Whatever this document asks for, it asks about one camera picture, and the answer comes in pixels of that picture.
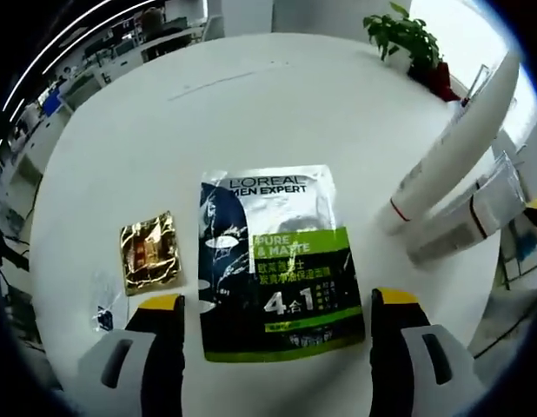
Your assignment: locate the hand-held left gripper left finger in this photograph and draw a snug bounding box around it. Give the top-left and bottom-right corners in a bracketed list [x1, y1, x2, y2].
[76, 294, 187, 417]

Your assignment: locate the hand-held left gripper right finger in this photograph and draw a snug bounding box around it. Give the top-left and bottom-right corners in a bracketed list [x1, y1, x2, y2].
[368, 287, 487, 417]

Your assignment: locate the clear skincare sachet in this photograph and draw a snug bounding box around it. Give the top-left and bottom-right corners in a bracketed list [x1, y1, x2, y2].
[89, 268, 127, 334]

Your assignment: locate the red label skincare bottle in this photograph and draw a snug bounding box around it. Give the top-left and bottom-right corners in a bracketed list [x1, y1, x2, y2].
[404, 150, 529, 268]

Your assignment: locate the gold skincare sachet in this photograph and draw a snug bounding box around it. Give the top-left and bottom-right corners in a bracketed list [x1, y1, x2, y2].
[118, 208, 185, 298]

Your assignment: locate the white skincare tube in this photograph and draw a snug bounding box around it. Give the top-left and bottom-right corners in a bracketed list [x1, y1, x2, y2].
[375, 50, 521, 237]

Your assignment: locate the green black skincare mask packet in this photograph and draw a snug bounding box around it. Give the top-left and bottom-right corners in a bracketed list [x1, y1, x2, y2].
[197, 163, 368, 364]

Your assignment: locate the red bag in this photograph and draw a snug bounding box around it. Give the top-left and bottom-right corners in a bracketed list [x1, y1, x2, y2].
[423, 59, 464, 104]

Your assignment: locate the green potted plant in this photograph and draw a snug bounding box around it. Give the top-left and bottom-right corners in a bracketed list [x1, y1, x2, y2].
[362, 1, 444, 80]

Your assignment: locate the blue box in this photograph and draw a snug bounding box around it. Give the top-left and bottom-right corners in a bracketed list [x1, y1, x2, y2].
[38, 89, 62, 118]

